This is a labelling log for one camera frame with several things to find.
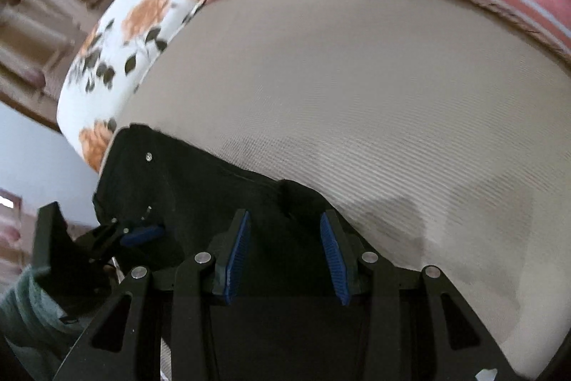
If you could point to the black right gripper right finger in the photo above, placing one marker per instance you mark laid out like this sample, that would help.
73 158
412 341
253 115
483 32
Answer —
419 325

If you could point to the black pants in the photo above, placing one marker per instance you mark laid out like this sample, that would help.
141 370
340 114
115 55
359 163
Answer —
285 321

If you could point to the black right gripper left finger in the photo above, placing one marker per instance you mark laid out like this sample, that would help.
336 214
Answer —
122 341

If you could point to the beige textured bed sheet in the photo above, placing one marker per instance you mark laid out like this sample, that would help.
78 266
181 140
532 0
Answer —
439 132

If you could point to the white floral pillow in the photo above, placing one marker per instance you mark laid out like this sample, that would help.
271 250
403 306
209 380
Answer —
124 44

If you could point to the grey-green sleeve forearm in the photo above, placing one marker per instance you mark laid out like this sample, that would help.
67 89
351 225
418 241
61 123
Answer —
33 334

